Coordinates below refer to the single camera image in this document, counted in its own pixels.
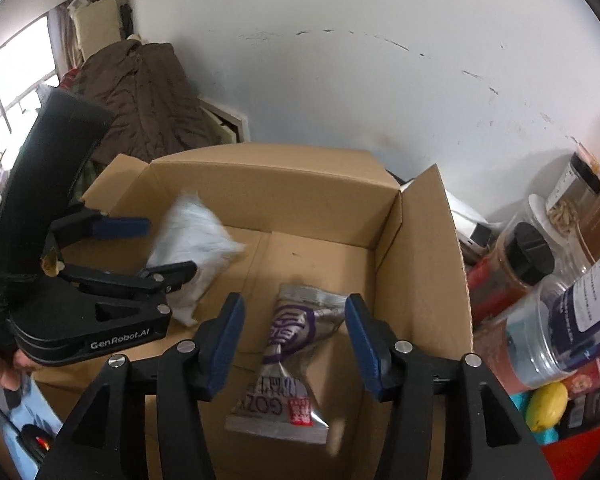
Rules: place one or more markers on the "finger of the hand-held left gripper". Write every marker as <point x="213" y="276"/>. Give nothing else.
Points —
<point x="122" y="226"/>
<point x="130" y="282"/>

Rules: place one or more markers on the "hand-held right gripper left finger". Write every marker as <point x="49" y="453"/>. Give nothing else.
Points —
<point x="225" y="350"/>

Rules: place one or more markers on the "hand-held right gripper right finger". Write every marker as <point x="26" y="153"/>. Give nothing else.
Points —
<point x="362" y="350"/>

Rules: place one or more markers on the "silver purple snack packet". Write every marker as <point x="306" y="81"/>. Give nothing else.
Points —
<point x="290" y="330"/>

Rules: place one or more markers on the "white snack packet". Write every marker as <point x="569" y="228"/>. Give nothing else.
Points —
<point x="190" y="235"/>

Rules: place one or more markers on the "cardboard box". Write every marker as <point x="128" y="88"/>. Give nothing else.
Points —
<point x="320" y="195"/>

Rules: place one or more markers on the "window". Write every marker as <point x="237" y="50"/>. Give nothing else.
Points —
<point x="15" y="70"/>

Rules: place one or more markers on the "brown jacket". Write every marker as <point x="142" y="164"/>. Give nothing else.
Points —
<point x="150" y="95"/>

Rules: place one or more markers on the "clear jar brown powder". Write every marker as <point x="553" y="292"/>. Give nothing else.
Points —
<point x="495" y="355"/>

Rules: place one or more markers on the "cream cardboard sheet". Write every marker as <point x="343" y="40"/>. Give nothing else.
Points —
<point x="97" y="25"/>

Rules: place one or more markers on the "white panel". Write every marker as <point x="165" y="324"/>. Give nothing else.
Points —
<point x="230" y="120"/>

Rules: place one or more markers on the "small black lid jar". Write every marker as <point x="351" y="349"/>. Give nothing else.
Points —
<point x="527" y="255"/>

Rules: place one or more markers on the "yellow green pear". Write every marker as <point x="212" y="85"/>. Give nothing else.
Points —
<point x="546" y="406"/>

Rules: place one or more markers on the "blue label clear jar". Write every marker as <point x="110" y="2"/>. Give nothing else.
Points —
<point x="580" y="300"/>

